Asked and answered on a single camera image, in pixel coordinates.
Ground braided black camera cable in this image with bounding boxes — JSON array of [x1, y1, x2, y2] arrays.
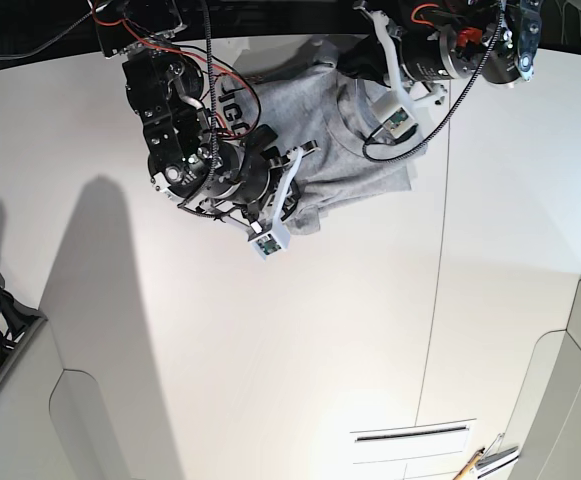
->
[[362, 0, 506, 164]]

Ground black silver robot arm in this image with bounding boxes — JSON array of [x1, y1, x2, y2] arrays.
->
[[90, 1, 317, 243]]

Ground white hanging cables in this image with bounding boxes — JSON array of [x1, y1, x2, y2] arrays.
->
[[544, 0, 581, 44]]

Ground white cable grommet plate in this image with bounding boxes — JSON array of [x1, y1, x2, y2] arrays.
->
[[348, 419, 476, 464]]

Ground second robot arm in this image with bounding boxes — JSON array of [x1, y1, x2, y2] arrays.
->
[[337, 1, 542, 108]]

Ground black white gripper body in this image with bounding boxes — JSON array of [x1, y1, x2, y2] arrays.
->
[[177, 125, 317, 235]]

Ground grey T-shirt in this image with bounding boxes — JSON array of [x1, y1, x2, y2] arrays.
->
[[217, 42, 414, 235]]

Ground black silver second gripper body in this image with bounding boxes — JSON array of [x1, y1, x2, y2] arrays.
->
[[352, 0, 464, 114]]

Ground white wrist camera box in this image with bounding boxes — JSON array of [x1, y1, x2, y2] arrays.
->
[[248, 225, 291, 260]]

